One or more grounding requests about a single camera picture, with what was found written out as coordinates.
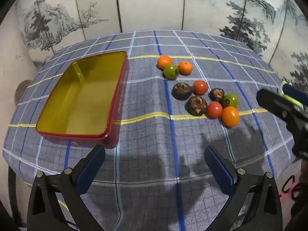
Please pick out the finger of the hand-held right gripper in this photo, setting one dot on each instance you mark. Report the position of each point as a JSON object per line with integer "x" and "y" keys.
{"x": 272, "y": 99}
{"x": 297, "y": 93}

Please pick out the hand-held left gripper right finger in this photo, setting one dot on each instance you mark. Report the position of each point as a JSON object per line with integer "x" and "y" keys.
{"x": 219, "y": 167}

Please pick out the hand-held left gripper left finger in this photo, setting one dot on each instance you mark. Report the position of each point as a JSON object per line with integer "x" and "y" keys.
{"x": 92, "y": 163}

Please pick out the green tomato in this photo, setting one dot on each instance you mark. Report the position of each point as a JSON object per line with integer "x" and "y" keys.
{"x": 170, "y": 72}
{"x": 232, "y": 99}

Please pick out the orange tomato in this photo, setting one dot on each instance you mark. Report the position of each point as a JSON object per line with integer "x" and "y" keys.
{"x": 230, "y": 116}

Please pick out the small dark brown water chestnut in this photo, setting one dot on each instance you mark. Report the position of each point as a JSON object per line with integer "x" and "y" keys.
{"x": 217, "y": 94}

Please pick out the red tomato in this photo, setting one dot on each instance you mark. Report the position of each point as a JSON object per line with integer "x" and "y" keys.
{"x": 201, "y": 87}
{"x": 214, "y": 109}

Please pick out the red tin box gold interior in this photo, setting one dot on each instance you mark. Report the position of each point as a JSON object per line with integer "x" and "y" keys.
{"x": 79, "y": 101}

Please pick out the orange mandarin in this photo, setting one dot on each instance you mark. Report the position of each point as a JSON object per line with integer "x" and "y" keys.
{"x": 164, "y": 61}
{"x": 185, "y": 67}

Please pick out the blue plaid tablecloth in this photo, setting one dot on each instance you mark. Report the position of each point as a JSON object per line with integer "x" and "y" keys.
{"x": 154, "y": 137}

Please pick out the painted landscape folding screen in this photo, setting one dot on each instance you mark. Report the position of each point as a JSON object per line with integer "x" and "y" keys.
{"x": 154, "y": 4}

